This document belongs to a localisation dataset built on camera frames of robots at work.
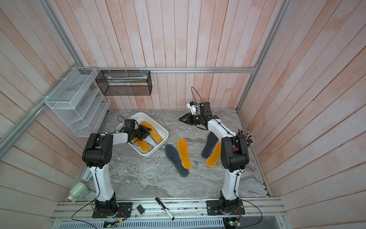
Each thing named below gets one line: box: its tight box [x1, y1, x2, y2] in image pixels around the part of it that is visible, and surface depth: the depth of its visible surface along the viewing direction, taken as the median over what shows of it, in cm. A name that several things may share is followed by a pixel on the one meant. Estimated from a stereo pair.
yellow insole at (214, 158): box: [205, 141, 222, 168], surface depth 94 cm
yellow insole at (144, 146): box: [132, 137, 151, 152], surface depth 97 cm
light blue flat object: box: [81, 166, 92, 181], surface depth 85 cm
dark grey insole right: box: [201, 131, 219, 159], surface depth 100 cm
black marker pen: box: [154, 197, 175, 221], surface depth 75 cm
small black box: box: [136, 204, 145, 215], surface depth 76 cm
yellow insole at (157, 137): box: [140, 120, 163, 143], surface depth 106 cm
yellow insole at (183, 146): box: [176, 137, 192, 170], surface depth 97 cm
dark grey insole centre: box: [164, 144, 190, 177], surface depth 94 cm
